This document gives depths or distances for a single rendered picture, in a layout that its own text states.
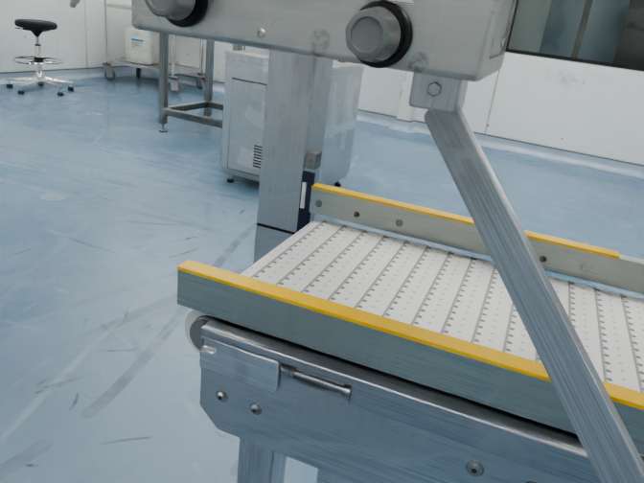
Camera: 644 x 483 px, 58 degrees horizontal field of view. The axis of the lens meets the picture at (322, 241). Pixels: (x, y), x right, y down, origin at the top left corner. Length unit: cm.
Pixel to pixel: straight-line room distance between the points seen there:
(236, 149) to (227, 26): 309
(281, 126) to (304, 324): 34
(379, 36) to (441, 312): 29
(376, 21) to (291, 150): 42
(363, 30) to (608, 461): 24
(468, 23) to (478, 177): 9
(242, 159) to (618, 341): 301
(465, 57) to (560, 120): 536
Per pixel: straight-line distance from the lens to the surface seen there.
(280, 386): 47
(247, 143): 339
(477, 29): 32
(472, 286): 59
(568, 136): 568
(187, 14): 37
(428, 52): 32
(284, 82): 70
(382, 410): 44
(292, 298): 42
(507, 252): 34
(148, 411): 169
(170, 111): 466
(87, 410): 172
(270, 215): 74
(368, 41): 30
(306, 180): 70
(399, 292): 54
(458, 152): 36
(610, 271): 66
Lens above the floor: 107
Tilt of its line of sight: 22 degrees down
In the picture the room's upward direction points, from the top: 7 degrees clockwise
